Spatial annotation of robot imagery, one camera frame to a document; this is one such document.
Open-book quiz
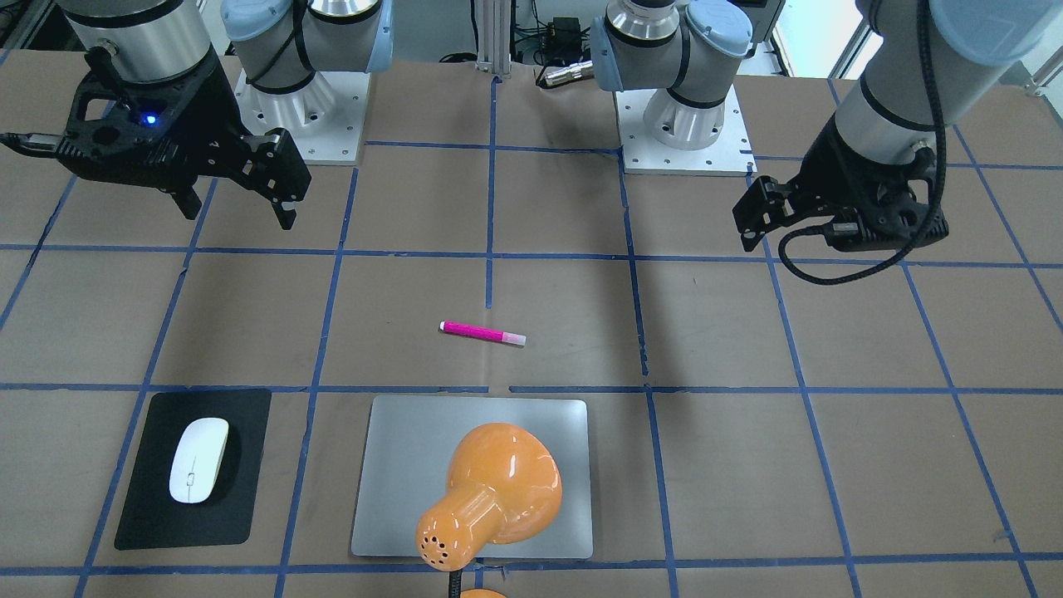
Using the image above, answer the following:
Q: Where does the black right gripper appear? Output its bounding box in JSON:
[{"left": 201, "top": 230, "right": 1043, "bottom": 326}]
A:
[{"left": 54, "top": 46, "right": 313, "bottom": 230}]

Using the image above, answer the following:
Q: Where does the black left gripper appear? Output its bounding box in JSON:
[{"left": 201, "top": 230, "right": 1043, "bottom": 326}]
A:
[{"left": 732, "top": 118, "right": 935, "bottom": 252}]

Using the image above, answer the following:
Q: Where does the white computer mouse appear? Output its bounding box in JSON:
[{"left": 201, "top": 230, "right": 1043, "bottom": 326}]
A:
[{"left": 168, "top": 417, "right": 229, "bottom": 505}]

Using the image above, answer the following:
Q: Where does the pink marker pen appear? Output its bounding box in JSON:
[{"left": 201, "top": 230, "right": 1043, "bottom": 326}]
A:
[{"left": 438, "top": 321, "right": 527, "bottom": 347}]

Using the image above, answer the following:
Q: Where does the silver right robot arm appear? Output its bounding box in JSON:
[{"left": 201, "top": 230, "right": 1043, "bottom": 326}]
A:
[{"left": 4, "top": 1, "right": 394, "bottom": 230}]

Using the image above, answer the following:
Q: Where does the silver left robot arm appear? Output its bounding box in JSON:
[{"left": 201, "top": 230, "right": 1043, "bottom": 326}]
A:
[{"left": 590, "top": 1, "right": 1061, "bottom": 252}]

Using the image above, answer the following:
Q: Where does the black mousepad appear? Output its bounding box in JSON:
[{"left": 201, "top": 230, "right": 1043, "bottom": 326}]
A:
[{"left": 114, "top": 389, "right": 271, "bottom": 551}]

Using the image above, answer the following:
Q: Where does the silver metal cylinder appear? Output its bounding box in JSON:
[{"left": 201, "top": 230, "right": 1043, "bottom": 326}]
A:
[{"left": 535, "top": 59, "right": 595, "bottom": 90}]

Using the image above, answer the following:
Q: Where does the black electronics box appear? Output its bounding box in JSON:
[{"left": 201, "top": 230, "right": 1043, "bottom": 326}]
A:
[{"left": 544, "top": 17, "right": 583, "bottom": 63}]

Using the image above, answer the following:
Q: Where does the silver closed laptop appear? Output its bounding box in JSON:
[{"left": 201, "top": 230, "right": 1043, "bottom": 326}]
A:
[{"left": 350, "top": 396, "right": 595, "bottom": 571}]

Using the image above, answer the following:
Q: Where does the orange desk lamp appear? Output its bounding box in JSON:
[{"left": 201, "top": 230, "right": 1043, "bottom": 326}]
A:
[{"left": 415, "top": 423, "right": 563, "bottom": 597}]

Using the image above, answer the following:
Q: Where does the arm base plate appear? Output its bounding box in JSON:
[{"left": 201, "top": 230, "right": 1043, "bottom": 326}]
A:
[
  {"left": 234, "top": 71, "right": 373, "bottom": 166},
  {"left": 614, "top": 87, "right": 758, "bottom": 177}
]

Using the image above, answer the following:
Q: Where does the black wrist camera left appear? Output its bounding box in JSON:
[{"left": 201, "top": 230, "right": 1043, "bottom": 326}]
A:
[{"left": 826, "top": 183, "right": 930, "bottom": 252}]

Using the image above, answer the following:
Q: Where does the aluminium frame post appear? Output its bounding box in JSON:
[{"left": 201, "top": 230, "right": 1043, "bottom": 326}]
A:
[{"left": 472, "top": 0, "right": 514, "bottom": 80}]

